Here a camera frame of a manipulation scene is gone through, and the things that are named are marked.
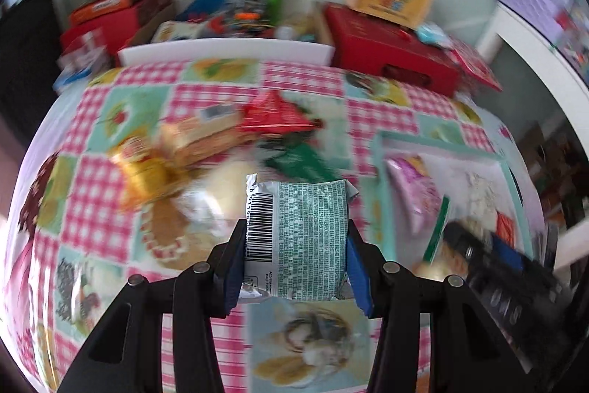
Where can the small red packet in tray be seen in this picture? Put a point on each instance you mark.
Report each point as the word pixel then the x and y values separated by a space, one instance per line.
pixel 505 229

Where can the red box stack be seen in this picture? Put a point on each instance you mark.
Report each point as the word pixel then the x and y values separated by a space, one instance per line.
pixel 118 28

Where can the large red gift box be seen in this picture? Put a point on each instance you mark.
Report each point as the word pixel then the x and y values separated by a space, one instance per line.
pixel 379 48

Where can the green silver cracker packet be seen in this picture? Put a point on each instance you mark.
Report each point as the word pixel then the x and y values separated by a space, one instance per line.
pixel 296 238

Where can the dark green snack packet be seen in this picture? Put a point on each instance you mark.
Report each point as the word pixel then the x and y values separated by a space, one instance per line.
pixel 302 163

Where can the clear plastic box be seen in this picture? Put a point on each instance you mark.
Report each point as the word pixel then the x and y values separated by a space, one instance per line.
pixel 85 51

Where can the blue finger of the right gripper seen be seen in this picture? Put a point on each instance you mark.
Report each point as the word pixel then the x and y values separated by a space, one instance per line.
pixel 506 255

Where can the blue water bottle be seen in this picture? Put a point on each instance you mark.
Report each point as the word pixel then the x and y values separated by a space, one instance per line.
pixel 199 10

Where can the yellow gold candy packet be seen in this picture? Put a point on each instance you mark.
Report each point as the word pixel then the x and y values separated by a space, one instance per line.
pixel 147 175

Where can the checkered picture tablecloth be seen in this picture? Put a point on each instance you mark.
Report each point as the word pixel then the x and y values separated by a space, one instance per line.
pixel 69 242

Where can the red patterned flat box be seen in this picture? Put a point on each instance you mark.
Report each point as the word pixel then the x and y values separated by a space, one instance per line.
pixel 472 64

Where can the orange wafer packet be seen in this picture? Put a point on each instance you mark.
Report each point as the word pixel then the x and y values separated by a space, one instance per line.
pixel 212 131

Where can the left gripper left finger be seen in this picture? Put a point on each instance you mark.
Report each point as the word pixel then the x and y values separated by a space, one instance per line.
pixel 123 353

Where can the clear wrapped white bun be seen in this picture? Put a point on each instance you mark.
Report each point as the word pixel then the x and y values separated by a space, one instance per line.
pixel 215 201

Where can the red triangular snack packet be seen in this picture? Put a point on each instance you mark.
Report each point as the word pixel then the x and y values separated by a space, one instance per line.
pixel 269 114

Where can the cream sachet packet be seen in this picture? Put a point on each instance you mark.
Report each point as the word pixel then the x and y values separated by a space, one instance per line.
pixel 481 200

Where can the dark snack bag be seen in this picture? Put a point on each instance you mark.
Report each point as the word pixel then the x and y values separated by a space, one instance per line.
pixel 246 18

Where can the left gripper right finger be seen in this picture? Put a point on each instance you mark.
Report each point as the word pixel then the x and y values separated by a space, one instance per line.
pixel 468 352

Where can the black cabinet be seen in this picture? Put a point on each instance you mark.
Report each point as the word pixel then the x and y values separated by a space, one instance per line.
pixel 30 47

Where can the pink snack bag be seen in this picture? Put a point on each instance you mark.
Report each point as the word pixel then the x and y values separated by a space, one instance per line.
pixel 418 192

